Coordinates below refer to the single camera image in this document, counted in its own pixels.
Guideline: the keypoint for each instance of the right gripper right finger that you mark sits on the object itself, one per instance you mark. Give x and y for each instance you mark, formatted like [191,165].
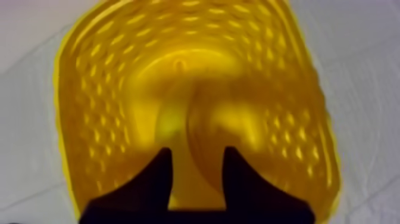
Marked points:
[247,194]

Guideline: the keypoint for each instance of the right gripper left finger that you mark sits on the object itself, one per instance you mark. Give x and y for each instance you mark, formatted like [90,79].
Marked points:
[147,192]

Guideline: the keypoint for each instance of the yellow plastic basket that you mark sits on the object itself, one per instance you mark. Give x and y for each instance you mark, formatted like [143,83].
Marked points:
[200,78]

